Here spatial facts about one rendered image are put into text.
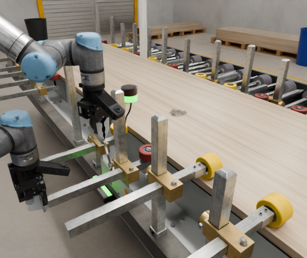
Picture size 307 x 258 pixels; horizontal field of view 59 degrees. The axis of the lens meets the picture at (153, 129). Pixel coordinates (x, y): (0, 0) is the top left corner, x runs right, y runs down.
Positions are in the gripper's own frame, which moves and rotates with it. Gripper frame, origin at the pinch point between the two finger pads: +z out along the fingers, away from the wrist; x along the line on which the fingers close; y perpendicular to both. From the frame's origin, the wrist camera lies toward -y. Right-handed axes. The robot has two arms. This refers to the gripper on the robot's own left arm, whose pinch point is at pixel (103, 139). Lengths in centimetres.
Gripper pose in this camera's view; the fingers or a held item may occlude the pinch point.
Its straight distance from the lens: 97.0
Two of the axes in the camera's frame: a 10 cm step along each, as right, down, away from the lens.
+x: -5.7, 3.9, -7.2
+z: 0.0, 8.8, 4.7
